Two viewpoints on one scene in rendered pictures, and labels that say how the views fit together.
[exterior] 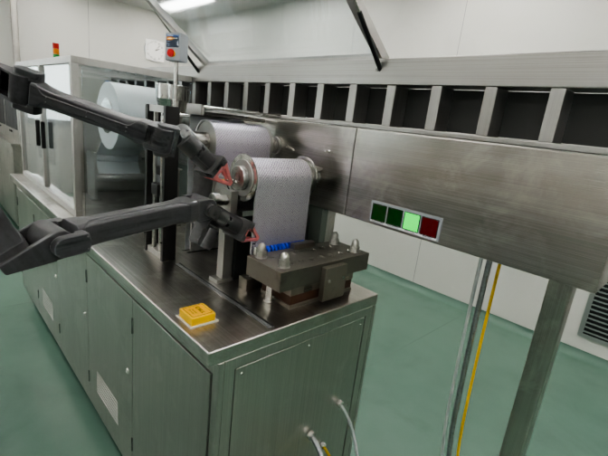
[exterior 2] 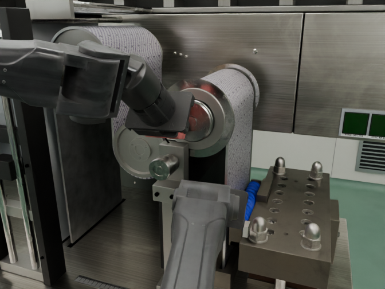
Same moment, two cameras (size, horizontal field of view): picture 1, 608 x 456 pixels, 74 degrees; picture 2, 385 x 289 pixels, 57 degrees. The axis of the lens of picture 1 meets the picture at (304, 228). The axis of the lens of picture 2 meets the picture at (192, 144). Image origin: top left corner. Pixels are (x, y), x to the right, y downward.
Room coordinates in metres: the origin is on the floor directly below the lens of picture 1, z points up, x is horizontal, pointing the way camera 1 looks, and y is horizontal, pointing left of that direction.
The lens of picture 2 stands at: (0.68, 0.48, 1.42)
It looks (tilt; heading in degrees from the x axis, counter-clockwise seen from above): 19 degrees down; 335
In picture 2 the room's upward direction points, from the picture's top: straight up
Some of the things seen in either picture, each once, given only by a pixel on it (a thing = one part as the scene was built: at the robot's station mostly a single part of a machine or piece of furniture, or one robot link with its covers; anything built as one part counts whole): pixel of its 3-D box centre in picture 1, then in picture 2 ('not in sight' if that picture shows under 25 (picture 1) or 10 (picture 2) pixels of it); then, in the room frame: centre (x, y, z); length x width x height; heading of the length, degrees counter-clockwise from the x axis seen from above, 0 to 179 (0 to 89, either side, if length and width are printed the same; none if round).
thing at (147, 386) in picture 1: (137, 299); not in sight; (1.95, 0.84, 0.43); 2.52 x 0.64 x 0.86; 45
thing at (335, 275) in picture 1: (333, 281); (332, 230); (1.18, -0.11, 0.96); 0.10 x 0.03 x 0.11; 135
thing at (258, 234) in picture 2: (261, 250); (258, 227); (1.15, 0.12, 1.05); 0.04 x 0.04 x 0.04
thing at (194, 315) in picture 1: (197, 314); not in sight; (0.97, 0.26, 0.91); 0.07 x 0.07 x 0.02; 45
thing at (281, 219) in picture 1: (280, 223); (239, 170); (1.29, 0.08, 1.11); 0.23 x 0.01 x 0.18; 135
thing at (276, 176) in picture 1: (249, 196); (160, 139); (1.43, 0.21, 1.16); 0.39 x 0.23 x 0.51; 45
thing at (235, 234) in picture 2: not in sight; (248, 209); (1.27, 0.06, 1.01); 0.23 x 0.03 x 0.05; 135
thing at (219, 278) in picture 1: (223, 236); (171, 220); (1.24, 0.26, 1.05); 0.06 x 0.05 x 0.31; 135
